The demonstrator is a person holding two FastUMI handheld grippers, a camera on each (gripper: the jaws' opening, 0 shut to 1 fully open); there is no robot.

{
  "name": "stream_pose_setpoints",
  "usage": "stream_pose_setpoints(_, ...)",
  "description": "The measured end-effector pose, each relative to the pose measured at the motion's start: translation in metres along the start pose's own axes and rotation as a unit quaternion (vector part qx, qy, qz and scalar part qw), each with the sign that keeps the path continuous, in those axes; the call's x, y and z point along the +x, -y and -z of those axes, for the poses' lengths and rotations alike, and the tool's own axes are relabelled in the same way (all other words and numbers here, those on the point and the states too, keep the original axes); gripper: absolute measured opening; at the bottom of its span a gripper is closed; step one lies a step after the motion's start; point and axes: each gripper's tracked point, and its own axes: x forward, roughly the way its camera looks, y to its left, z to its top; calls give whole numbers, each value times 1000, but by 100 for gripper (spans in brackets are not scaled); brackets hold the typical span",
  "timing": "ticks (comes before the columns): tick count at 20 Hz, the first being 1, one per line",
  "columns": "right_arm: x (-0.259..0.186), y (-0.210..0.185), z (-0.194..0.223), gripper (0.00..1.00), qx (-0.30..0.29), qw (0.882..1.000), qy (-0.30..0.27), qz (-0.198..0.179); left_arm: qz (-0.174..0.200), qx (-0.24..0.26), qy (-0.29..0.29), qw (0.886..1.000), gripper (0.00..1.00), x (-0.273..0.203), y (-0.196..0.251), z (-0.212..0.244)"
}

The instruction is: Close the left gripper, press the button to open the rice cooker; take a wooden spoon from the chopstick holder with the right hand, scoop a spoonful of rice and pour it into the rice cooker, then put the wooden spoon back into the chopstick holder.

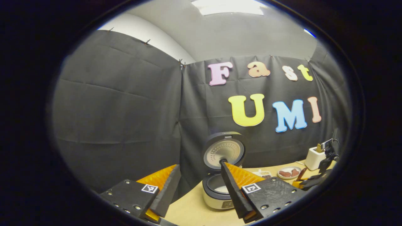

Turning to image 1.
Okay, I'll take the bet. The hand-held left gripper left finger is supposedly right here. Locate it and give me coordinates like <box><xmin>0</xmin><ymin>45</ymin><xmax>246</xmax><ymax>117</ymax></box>
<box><xmin>99</xmin><ymin>164</ymin><xmax>182</xmax><ymax>223</ymax></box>

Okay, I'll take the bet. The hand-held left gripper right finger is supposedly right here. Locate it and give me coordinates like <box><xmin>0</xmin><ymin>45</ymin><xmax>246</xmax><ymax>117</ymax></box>
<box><xmin>220</xmin><ymin>159</ymin><xmax>310</xmax><ymax>224</ymax></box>

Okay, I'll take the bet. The brown wooden spoon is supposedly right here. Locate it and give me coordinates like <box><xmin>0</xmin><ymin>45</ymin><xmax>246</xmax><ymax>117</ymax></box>
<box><xmin>297</xmin><ymin>167</ymin><xmax>310</xmax><ymax>181</ymax></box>

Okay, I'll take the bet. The grey and silver rice cooker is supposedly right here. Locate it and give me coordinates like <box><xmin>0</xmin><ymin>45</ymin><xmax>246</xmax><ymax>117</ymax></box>
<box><xmin>201</xmin><ymin>131</ymin><xmax>247</xmax><ymax>210</ymax></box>

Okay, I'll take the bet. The white toaster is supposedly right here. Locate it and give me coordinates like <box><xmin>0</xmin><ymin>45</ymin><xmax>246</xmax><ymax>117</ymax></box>
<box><xmin>305</xmin><ymin>147</ymin><xmax>326</xmax><ymax>171</ymax></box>

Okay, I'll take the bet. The round white plate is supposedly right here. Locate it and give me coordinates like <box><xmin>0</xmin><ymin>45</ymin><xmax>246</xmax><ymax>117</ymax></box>
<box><xmin>277</xmin><ymin>166</ymin><xmax>302</xmax><ymax>180</ymax></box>

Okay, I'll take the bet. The black backdrop cloth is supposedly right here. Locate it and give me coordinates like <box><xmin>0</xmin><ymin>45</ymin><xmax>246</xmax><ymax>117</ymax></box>
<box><xmin>52</xmin><ymin>30</ymin><xmax>350</xmax><ymax>201</ymax></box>

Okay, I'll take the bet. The large ceiling light panel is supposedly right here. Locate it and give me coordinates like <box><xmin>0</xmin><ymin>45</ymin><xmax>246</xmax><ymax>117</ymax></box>
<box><xmin>192</xmin><ymin>0</ymin><xmax>265</xmax><ymax>16</ymax></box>

